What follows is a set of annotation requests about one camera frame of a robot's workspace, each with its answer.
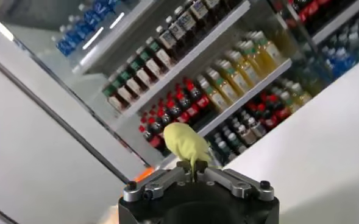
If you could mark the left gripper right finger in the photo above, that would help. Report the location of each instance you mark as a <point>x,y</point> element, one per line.
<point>237,185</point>

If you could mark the dark bottle green cap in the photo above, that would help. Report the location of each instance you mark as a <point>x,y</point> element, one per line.
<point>144,77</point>
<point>164,58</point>
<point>153,67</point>
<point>125,93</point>
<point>134,86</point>
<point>115,102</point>

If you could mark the glass drinks cabinet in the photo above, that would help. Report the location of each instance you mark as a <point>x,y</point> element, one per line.
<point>87,88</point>
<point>302,58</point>

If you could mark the yellow drink bottle white cap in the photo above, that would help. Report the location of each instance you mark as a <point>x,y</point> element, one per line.
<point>227,89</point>
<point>249,71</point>
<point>237,79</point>
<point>273,52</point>
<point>260,62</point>
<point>217,98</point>

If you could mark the light green polo shirt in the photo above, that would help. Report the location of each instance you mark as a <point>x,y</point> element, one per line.
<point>185,143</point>

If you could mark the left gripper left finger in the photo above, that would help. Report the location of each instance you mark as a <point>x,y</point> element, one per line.
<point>158,185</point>

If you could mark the black door frame bar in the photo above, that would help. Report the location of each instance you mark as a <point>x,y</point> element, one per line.
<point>57,117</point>

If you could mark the dark bottle blue label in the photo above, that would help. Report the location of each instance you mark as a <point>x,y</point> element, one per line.
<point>199,9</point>
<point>177,30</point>
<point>167,38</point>
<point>186,20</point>

